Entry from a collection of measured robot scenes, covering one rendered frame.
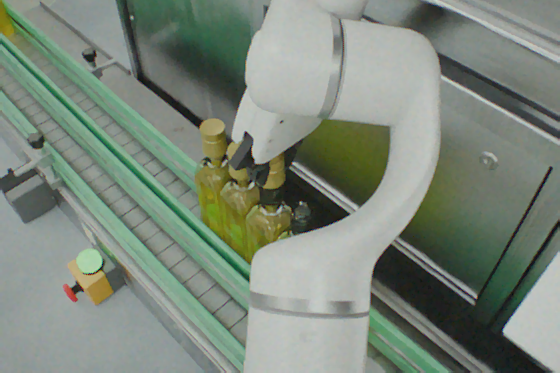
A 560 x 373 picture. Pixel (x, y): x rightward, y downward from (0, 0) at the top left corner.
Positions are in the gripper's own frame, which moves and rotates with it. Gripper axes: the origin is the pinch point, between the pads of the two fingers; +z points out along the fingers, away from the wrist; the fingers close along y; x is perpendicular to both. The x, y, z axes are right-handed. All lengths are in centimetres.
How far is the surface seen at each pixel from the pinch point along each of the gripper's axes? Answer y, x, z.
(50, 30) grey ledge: -8, -86, 54
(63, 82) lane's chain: 0, -64, 48
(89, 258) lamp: 19.3, -18.4, 39.2
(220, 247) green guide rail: 4.2, -1.4, 23.7
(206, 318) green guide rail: 13.5, 6.4, 21.3
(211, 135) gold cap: 1.1, -9.4, 5.1
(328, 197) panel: -12.1, 4.2, 17.2
